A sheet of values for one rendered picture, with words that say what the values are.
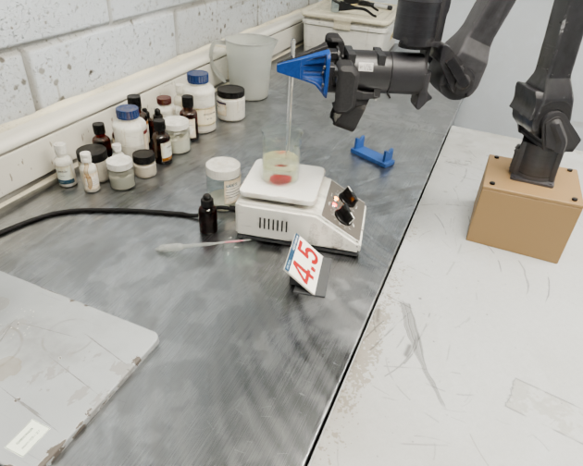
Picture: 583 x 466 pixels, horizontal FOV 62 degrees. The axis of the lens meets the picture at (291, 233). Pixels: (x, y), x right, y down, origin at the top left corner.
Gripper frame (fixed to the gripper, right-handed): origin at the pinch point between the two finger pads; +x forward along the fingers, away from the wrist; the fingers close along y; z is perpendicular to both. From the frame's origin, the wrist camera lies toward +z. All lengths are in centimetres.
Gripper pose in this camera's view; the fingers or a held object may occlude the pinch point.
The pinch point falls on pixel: (301, 68)
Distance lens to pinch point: 71.6
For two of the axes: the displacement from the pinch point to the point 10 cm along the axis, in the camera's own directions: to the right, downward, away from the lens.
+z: -0.6, 8.2, 5.7
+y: -0.3, -5.7, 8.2
